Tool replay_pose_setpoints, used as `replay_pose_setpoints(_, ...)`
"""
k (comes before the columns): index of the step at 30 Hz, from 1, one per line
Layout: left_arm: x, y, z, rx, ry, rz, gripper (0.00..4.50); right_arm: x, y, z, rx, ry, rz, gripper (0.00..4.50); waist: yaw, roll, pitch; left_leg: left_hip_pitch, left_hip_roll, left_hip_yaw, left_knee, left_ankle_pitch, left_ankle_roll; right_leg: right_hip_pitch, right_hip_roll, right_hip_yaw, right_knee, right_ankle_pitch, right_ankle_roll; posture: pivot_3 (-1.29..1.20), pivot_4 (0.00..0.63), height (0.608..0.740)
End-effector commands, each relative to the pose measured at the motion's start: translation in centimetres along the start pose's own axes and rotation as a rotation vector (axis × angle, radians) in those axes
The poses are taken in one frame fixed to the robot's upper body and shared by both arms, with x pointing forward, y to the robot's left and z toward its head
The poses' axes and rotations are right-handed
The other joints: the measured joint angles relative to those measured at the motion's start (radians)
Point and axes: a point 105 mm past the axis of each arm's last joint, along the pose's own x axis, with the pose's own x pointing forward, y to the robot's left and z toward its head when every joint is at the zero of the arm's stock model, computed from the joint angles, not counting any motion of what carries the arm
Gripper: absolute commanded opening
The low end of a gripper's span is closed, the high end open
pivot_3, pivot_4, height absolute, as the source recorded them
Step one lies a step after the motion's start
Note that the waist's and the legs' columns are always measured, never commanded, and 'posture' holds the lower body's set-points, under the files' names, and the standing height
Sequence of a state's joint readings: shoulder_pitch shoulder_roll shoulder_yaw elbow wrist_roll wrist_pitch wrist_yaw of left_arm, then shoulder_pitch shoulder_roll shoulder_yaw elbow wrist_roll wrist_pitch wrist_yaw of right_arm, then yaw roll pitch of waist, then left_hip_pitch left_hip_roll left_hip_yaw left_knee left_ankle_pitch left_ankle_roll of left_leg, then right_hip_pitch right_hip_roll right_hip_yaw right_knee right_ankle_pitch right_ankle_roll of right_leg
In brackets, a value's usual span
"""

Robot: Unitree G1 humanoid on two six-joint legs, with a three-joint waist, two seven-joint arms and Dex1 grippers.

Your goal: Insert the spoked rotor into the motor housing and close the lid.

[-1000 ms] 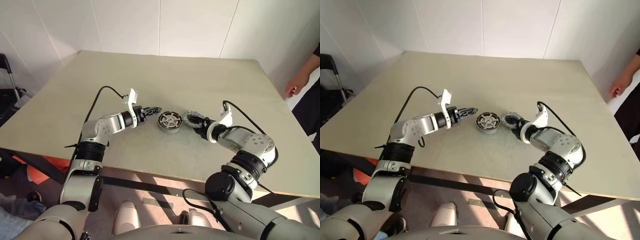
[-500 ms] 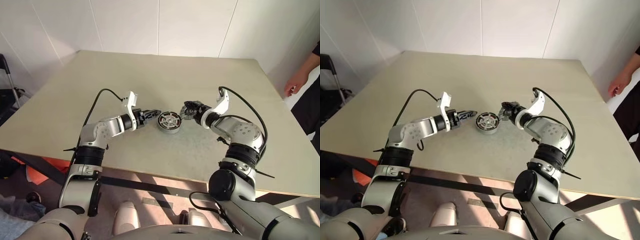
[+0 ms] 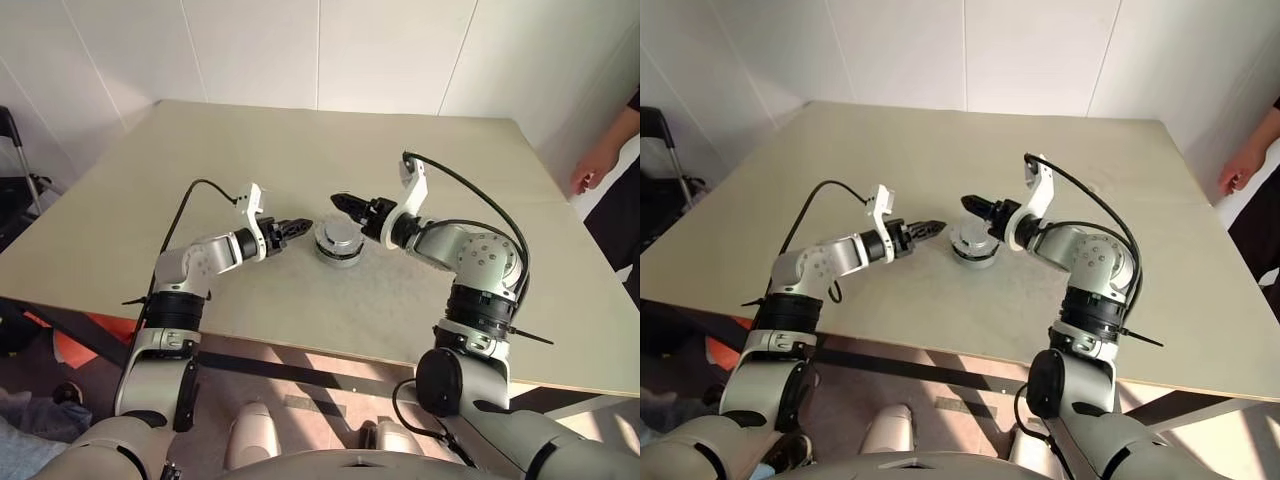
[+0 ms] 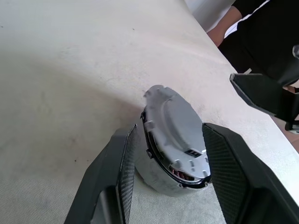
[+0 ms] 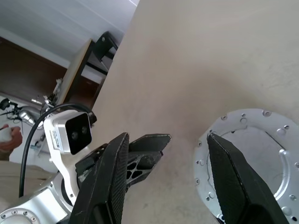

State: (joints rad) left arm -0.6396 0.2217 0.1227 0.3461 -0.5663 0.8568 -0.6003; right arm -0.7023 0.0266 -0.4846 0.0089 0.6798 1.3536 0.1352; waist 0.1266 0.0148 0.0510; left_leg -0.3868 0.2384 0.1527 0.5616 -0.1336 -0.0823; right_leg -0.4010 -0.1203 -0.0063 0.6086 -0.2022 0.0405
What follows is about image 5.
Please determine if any silver metal ring plate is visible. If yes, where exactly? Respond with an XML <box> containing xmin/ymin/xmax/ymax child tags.
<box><xmin>193</xmin><ymin>107</ymin><xmax>299</xmax><ymax>224</ymax></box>

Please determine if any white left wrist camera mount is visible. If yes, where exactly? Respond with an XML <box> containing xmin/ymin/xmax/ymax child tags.
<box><xmin>43</xmin><ymin>109</ymin><xmax>93</xmax><ymax>204</ymax></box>

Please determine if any person's bare hand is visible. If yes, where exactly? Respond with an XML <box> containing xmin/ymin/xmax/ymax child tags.
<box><xmin>0</xmin><ymin>126</ymin><xmax>23</xmax><ymax>155</ymax></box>

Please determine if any small white object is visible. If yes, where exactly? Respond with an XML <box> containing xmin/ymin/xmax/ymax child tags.
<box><xmin>0</xmin><ymin>128</ymin><xmax>13</xmax><ymax>144</ymax></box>

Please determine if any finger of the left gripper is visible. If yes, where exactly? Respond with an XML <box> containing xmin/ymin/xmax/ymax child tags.
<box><xmin>126</xmin><ymin>133</ymin><xmax>172</xmax><ymax>187</ymax></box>

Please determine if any dark brown cabinet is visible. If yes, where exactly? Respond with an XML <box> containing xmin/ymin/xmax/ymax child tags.
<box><xmin>0</xmin><ymin>36</ymin><xmax>69</xmax><ymax>101</ymax></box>

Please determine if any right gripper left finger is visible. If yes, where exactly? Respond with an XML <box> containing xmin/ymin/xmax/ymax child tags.
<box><xmin>69</xmin><ymin>132</ymin><xmax>130</xmax><ymax>224</ymax></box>

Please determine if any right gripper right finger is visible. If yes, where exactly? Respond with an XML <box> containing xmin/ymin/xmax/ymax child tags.
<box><xmin>206</xmin><ymin>133</ymin><xmax>291</xmax><ymax>224</ymax></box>

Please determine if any wooden shelf cabinet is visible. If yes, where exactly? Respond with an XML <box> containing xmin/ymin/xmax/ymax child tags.
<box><xmin>59</xmin><ymin>38</ymin><xmax>111</xmax><ymax>111</ymax></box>

